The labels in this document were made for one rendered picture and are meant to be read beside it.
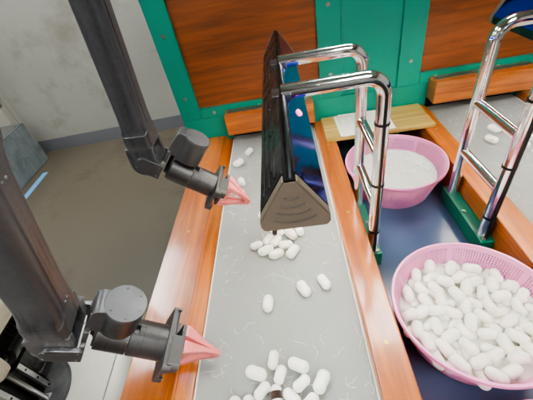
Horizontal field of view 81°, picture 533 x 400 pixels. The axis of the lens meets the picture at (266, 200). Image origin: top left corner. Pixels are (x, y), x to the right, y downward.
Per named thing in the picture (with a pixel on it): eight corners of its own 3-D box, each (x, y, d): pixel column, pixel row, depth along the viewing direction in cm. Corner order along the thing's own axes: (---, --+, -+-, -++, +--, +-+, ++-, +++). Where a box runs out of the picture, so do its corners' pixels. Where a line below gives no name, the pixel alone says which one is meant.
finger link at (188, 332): (228, 332, 56) (176, 321, 53) (224, 377, 50) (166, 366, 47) (213, 348, 59) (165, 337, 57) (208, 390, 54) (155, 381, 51)
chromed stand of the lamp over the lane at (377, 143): (300, 272, 76) (270, 93, 47) (294, 215, 91) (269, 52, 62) (381, 264, 74) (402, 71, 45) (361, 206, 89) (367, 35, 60)
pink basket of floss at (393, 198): (411, 232, 79) (416, 204, 73) (327, 192, 96) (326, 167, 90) (460, 178, 91) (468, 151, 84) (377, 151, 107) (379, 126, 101)
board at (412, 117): (327, 143, 100) (327, 139, 99) (320, 121, 111) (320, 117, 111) (435, 126, 96) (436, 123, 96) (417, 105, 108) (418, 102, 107)
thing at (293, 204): (262, 233, 37) (250, 186, 32) (264, 63, 84) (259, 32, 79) (331, 225, 36) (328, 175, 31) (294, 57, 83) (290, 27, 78)
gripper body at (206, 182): (228, 167, 77) (200, 153, 74) (224, 194, 69) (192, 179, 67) (216, 184, 80) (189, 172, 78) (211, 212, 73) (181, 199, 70)
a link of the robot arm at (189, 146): (144, 148, 73) (132, 168, 66) (161, 107, 67) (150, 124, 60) (192, 171, 77) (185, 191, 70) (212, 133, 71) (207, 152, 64)
